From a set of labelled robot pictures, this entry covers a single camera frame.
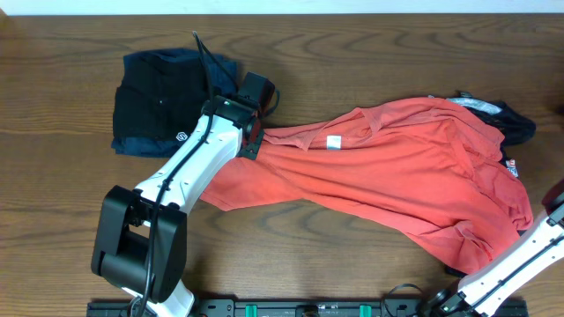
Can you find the navy blue folded garment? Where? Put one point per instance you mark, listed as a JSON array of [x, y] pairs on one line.
[[218, 70]]

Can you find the red t-shirt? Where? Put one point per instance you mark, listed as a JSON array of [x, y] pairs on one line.
[[426, 167]]

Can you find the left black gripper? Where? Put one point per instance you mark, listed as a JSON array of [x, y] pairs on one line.
[[255, 143]]

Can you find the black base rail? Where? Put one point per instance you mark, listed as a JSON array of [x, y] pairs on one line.
[[230, 308]]

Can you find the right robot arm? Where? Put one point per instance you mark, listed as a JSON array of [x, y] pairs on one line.
[[483, 292]]

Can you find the black patterned garment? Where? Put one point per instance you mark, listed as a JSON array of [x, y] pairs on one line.
[[515, 128]]

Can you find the black folded polo shirt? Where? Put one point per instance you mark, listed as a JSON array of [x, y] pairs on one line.
[[161, 94]]

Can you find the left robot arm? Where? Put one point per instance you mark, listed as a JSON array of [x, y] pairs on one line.
[[141, 239]]

